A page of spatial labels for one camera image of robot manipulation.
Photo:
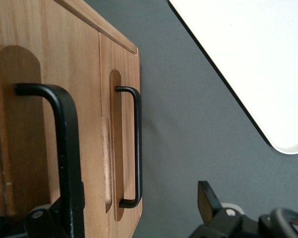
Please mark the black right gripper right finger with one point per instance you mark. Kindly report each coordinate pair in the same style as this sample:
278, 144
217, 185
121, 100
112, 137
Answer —
213, 215

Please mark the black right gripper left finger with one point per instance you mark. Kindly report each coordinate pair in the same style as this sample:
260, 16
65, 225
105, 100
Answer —
47, 223

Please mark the white rectangular tray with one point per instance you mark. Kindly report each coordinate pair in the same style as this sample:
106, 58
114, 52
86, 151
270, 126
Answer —
250, 62

